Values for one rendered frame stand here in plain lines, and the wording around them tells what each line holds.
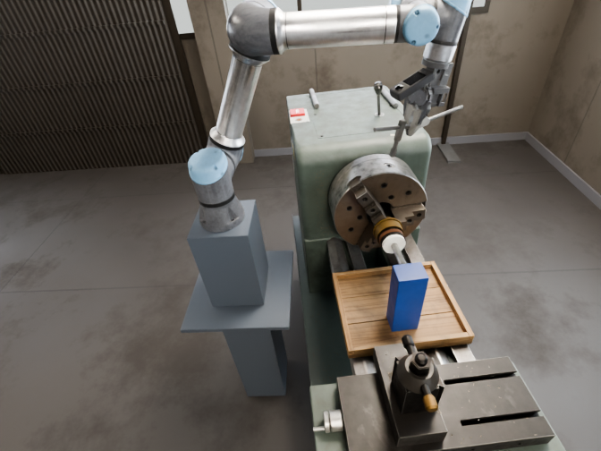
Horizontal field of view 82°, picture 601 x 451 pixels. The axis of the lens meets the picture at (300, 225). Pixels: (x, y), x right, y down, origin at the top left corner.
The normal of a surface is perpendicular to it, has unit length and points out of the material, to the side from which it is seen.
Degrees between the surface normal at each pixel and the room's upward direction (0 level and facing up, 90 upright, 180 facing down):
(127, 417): 0
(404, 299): 90
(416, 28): 90
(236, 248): 90
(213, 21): 90
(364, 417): 0
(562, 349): 0
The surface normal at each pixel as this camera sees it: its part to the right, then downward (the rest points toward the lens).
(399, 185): 0.08, 0.63
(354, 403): -0.08, -0.77
